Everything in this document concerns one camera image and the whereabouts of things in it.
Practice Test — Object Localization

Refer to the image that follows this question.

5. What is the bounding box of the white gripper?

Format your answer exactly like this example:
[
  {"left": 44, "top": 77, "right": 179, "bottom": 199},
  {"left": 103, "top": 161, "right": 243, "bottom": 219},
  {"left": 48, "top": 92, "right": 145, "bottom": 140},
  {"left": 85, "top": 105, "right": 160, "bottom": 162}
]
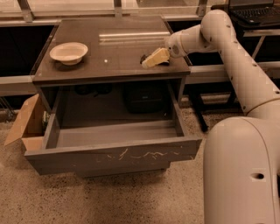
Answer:
[{"left": 141, "top": 33, "right": 186, "bottom": 68}]

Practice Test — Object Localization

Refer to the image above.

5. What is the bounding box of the grey open top drawer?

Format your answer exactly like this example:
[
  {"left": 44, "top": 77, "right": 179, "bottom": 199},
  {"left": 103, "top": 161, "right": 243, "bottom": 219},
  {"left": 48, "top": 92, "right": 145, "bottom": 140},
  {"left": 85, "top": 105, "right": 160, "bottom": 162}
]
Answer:
[{"left": 25, "top": 84, "right": 201, "bottom": 177}]

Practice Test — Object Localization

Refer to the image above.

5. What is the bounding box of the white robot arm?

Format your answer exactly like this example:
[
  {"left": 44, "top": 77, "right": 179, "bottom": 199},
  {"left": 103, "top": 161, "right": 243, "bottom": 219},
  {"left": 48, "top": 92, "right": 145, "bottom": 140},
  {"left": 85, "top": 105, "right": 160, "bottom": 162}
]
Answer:
[{"left": 141, "top": 10, "right": 280, "bottom": 224}]

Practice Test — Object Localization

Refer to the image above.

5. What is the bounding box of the white paper bowl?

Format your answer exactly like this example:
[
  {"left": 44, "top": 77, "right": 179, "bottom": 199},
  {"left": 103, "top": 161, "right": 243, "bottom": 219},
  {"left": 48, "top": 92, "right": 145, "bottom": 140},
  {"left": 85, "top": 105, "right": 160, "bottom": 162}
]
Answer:
[{"left": 50, "top": 42, "right": 88, "bottom": 66}]

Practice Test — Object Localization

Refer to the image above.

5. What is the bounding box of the black laptop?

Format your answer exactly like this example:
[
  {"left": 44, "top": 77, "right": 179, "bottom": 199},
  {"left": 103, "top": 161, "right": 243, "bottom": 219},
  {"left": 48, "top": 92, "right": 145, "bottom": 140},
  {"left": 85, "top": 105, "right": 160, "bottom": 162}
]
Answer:
[{"left": 228, "top": 0, "right": 280, "bottom": 25}]

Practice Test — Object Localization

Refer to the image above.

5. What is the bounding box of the grey cabinet with glass top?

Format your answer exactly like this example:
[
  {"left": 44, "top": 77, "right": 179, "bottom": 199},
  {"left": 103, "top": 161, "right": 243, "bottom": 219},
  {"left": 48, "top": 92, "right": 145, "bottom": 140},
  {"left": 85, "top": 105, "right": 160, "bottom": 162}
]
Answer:
[{"left": 30, "top": 15, "right": 193, "bottom": 179}]

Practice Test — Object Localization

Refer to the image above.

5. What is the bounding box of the brown cardboard box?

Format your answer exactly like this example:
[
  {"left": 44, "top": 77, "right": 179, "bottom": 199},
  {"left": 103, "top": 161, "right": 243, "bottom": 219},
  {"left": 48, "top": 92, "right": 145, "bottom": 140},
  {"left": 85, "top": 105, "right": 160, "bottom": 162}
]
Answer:
[{"left": 4, "top": 94, "right": 46, "bottom": 151}]

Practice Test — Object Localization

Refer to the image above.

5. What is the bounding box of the black laptop stand table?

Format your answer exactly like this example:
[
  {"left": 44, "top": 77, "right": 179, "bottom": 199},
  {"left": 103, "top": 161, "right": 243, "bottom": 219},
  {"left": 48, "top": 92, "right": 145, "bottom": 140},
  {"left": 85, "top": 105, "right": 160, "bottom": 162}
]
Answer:
[{"left": 184, "top": 15, "right": 280, "bottom": 132}]

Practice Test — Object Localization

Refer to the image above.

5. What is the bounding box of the dark rxbar chocolate bar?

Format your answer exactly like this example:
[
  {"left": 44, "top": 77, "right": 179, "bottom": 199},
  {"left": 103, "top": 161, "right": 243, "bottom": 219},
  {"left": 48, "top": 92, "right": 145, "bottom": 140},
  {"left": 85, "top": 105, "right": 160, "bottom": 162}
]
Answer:
[{"left": 140, "top": 54, "right": 170, "bottom": 66}]

